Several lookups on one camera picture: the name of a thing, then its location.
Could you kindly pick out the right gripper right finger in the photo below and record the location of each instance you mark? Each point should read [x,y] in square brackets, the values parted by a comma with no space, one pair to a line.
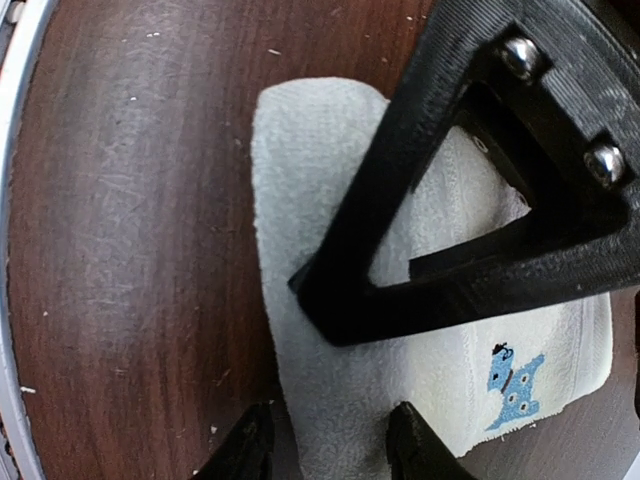
[415,451]

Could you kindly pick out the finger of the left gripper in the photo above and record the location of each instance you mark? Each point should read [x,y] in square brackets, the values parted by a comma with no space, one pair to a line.
[503,177]

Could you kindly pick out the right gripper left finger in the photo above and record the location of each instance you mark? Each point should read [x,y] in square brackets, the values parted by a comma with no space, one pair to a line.
[246,452]

